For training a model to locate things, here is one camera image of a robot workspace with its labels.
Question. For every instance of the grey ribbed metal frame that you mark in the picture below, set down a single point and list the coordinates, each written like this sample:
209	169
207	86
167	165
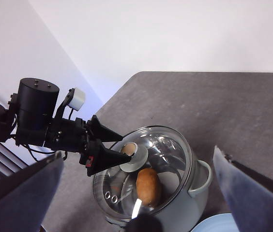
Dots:
1	157

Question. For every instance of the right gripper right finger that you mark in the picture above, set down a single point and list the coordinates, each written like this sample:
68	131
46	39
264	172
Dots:
260	205

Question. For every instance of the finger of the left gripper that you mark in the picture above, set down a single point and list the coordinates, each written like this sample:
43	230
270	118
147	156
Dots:
102	133
100	159

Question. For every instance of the blue round plate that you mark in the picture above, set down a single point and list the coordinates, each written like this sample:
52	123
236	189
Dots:
214	223

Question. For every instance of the glass lid with green knob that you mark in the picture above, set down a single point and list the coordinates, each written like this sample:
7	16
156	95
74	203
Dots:
170	154

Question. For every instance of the pale green electric steamer pot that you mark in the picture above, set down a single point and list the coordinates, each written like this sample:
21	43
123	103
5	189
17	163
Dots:
194	203

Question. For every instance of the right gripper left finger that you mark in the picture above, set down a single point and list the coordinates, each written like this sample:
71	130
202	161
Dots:
18	200

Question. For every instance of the pale grey left wrist camera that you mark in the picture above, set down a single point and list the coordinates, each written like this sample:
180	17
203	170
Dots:
77	99

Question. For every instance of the brown potato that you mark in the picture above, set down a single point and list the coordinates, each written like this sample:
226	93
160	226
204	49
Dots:
148	187

